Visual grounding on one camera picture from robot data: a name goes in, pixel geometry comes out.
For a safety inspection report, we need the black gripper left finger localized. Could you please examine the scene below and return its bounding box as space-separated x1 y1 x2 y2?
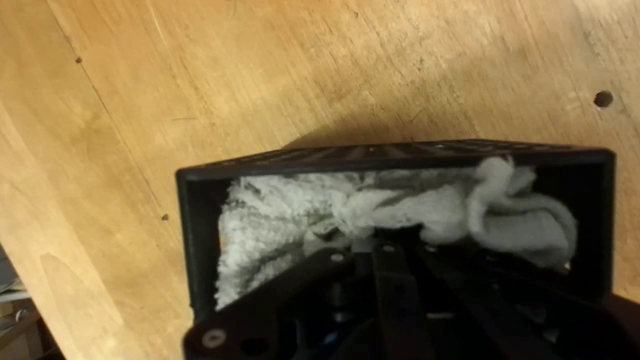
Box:
184 242 433 360

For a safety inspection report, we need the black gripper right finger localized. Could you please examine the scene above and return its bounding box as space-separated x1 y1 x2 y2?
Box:
415 245 640 360

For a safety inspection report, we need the white towel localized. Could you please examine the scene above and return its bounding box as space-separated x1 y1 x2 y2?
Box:
213 156 578 307

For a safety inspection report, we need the black perforated box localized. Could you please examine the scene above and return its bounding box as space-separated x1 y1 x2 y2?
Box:
176 139 616 315

